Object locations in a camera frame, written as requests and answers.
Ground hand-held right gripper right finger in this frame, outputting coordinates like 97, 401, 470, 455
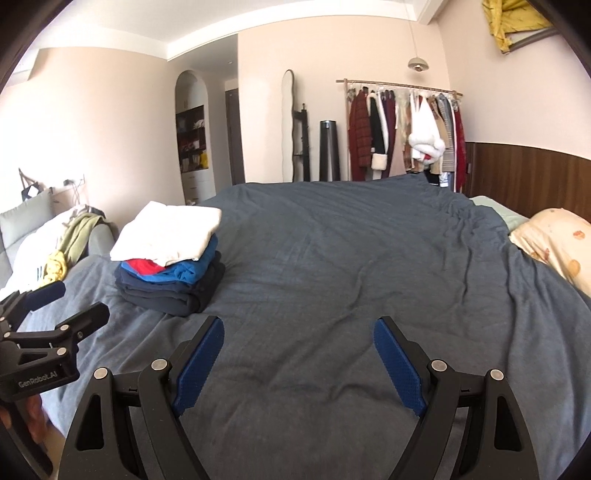
373, 315, 541, 480

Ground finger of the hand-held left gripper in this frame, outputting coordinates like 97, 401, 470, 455
11, 302, 110, 346
0, 281, 66, 320

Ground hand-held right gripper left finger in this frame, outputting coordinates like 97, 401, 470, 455
60, 315, 225, 480

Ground white pants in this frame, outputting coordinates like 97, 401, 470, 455
110, 202, 223, 267

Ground person's left hand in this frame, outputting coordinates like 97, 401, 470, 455
24, 395, 48, 441

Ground yellow garment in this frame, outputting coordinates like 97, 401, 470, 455
42, 251, 70, 282

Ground white cloth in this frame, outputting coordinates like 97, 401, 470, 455
11, 205, 88, 291

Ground olive green garment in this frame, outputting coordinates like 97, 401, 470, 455
58, 212, 107, 268

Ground folded dark navy garment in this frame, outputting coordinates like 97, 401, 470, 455
114, 261, 226, 317

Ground grey sofa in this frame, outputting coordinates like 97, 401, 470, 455
0, 187, 116, 291

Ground folded red garment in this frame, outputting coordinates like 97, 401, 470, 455
121, 258, 167, 277

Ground folded blue garment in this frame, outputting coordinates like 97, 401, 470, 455
134, 233, 220, 284

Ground blue-grey bed blanket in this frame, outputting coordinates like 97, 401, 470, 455
18, 173, 591, 480

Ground light green pillow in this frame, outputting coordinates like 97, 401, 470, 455
468, 195, 529, 232

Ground cream printed pillow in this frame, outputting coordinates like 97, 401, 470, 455
508, 208, 591, 298

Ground arched built-in shelf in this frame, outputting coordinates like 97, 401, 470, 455
174, 69, 218, 204

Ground black tower appliance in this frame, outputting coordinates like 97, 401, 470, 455
318, 120, 341, 182

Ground dark wooden door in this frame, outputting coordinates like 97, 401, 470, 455
225, 89, 245, 185

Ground wooden headboard panel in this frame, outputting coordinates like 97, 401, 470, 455
464, 141, 591, 232

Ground black floor stand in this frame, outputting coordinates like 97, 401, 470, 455
292, 104, 311, 182

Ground row of hanging clothes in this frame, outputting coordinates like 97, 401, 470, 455
346, 88, 468, 190

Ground wavy standing mirror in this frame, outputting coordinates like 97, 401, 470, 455
281, 69, 296, 182

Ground grey pendant lamp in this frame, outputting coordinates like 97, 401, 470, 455
405, 0, 429, 73

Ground grey metal bar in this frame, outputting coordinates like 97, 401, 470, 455
512, 27, 557, 51

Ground yellow cloth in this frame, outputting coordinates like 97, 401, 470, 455
481, 0, 552, 54

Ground wooden clothes rail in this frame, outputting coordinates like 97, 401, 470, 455
336, 78, 464, 99

